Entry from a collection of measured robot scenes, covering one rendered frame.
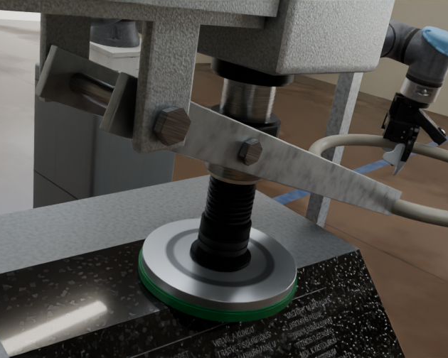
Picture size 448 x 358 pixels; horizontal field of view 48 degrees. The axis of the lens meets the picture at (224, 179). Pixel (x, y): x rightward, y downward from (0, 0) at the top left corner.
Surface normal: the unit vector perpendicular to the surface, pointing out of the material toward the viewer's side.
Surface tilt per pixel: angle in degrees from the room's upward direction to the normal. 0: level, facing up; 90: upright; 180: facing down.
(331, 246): 0
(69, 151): 90
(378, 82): 90
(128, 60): 90
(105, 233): 0
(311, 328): 45
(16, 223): 0
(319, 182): 90
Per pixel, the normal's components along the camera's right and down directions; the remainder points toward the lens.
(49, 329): 0.15, -0.92
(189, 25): 0.71, 0.36
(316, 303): 0.53, -0.38
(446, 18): -0.66, 0.18
